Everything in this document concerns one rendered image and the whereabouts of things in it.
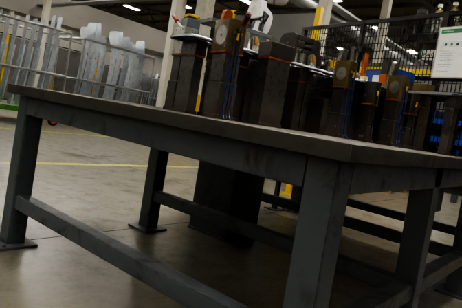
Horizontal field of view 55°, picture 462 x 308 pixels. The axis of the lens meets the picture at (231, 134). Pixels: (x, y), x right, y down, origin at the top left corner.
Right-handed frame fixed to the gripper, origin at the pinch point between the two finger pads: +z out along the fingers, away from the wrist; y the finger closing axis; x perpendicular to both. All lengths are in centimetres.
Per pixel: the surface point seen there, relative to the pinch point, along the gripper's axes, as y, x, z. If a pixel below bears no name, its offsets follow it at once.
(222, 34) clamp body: 44, -59, 18
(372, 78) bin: 20, 92, 8
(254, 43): 18.0, -16.5, 11.4
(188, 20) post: -3.3, -40.6, 6.2
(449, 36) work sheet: 57, 105, -21
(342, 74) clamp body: 54, 6, 20
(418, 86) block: 59, 73, 14
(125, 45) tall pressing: -749, 341, -73
